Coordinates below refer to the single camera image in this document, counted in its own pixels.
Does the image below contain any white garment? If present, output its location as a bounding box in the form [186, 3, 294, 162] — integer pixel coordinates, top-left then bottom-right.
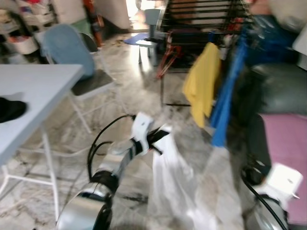
[146, 126, 219, 230]

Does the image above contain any black garment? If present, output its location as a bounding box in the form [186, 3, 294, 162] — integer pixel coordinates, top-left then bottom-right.
[0, 96, 28, 124]

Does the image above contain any yellow printed t-shirt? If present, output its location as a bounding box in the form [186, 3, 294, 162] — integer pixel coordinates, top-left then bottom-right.
[182, 42, 222, 128]

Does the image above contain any blue garment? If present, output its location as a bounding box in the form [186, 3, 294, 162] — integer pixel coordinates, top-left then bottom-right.
[210, 34, 250, 148]

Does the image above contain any white folding chair grey seat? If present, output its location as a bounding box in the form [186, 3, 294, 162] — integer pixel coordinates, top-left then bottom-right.
[41, 31, 118, 135]

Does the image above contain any white child chair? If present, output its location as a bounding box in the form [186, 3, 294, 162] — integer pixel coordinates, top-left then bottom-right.
[136, 9, 164, 65]

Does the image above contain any blue floor mat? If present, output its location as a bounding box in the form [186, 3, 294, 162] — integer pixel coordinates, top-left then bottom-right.
[124, 33, 149, 46]

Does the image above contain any black metal drying rack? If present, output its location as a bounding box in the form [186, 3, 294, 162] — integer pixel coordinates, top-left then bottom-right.
[156, 0, 255, 107]

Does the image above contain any blue towel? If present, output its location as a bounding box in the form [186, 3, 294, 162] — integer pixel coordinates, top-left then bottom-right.
[41, 24, 95, 80]

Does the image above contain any pink foam mat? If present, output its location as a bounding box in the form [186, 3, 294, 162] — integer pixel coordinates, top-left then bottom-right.
[259, 114, 307, 226]

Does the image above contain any light blue folding table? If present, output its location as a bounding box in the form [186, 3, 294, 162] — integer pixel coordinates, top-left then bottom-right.
[0, 64, 86, 221]

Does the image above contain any grey leather sofa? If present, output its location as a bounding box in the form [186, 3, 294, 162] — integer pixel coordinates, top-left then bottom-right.
[230, 65, 307, 230]

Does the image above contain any green laundry basket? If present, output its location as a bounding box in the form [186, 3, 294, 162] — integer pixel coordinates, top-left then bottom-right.
[72, 18, 94, 36]

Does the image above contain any blue storage crate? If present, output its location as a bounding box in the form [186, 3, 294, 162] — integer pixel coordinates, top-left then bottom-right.
[245, 14, 298, 68]

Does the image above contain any white shelf cart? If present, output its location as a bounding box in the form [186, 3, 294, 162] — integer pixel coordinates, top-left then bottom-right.
[5, 0, 41, 56]

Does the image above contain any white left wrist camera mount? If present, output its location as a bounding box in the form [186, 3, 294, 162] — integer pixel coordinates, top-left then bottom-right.
[131, 113, 154, 155]

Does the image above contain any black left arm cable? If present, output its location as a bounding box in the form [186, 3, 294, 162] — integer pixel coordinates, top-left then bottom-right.
[86, 114, 137, 180]

